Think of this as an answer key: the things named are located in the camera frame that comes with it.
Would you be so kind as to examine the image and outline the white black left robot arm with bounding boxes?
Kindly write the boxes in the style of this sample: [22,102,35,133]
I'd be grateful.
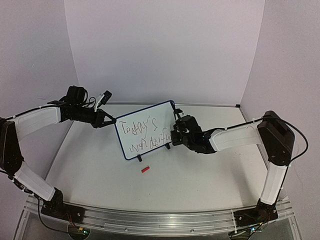
[0,85,116,218]

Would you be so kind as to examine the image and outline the aluminium front rail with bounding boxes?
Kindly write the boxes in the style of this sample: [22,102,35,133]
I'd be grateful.
[24,199,298,235]

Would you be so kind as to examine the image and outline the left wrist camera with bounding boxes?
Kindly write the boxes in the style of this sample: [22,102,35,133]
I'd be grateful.
[94,90,112,112]

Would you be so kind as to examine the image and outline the black whiteboard foot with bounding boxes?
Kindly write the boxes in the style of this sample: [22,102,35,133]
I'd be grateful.
[137,155,143,162]
[165,143,171,150]

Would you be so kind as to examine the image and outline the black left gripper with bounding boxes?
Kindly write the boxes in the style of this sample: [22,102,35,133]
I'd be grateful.
[70,104,117,128]

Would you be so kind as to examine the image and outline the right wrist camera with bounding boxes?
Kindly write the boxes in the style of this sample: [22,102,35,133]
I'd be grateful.
[173,108,184,122]

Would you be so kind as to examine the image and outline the blue-framed whiteboard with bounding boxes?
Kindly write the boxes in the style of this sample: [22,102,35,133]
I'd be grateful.
[115,100,176,161]

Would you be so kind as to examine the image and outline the rear aluminium table trim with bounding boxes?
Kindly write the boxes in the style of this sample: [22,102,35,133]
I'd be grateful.
[106,102,241,108]

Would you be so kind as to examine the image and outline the red marker cap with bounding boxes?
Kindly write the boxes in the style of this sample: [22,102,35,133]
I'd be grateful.
[141,166,150,173]

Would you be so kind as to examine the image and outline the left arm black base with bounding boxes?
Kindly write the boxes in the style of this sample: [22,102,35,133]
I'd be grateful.
[40,187,85,224]

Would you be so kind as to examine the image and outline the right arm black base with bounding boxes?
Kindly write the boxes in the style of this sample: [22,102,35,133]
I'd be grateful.
[233,199,278,227]

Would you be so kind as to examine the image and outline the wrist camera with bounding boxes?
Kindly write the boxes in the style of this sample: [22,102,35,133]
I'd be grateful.
[94,90,112,112]
[173,108,184,122]

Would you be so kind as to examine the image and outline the left black whiteboard foot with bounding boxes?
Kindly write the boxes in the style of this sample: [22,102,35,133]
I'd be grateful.
[137,155,143,162]

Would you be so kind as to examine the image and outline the right black whiteboard foot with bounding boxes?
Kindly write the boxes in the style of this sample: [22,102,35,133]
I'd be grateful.
[165,143,171,150]

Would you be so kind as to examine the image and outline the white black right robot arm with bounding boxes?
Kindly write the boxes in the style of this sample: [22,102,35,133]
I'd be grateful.
[170,109,295,206]

